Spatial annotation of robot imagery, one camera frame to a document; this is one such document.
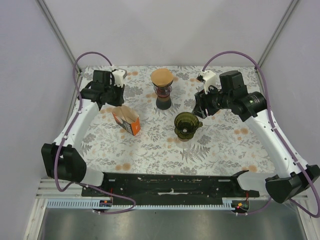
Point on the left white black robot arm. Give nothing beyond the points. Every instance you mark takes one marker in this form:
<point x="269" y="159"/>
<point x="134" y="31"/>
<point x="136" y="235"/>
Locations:
<point x="61" y="158"/>

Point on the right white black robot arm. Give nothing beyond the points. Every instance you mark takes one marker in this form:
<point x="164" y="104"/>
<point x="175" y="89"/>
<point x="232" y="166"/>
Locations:
<point x="292" y="172"/>

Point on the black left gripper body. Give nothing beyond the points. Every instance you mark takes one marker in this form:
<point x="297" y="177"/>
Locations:
<point x="115" y="94"/>

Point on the floral patterned table mat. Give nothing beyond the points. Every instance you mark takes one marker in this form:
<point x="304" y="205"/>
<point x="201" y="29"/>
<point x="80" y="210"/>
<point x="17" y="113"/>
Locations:
<point x="223" y="146"/>

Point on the orange coffee filter box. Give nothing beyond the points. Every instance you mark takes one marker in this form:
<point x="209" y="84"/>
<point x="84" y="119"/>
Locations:
<point x="127" y="118"/>

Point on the left aluminium frame post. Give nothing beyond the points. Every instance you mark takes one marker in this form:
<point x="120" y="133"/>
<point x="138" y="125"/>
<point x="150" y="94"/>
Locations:
<point x="56" y="29"/>

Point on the aluminium frame post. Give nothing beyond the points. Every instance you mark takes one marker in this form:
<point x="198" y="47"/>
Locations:
<point x="293" y="4"/>
<point x="56" y="29"/>

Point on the green glass dripper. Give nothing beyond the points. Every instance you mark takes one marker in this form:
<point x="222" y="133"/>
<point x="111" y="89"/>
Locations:
<point x="186" y="125"/>

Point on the right aluminium frame post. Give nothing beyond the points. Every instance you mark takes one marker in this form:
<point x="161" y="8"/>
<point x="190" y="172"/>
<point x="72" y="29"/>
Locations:
<point x="293" y="4"/>

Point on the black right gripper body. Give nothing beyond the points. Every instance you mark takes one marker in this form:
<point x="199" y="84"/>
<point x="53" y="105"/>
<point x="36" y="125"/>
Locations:
<point x="213" y="100"/>

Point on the light blue cable duct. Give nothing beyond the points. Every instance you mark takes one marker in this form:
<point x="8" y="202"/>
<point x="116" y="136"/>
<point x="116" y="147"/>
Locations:
<point x="106" y="204"/>

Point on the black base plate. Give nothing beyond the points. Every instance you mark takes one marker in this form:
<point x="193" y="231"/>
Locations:
<point x="173" y="189"/>

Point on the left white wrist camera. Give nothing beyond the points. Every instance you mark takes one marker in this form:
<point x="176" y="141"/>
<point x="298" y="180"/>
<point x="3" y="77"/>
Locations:
<point x="119" y="76"/>

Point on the brown paper coffee filter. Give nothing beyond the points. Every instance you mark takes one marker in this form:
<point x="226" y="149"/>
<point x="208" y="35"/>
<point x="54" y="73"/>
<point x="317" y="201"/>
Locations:
<point x="161" y="77"/>

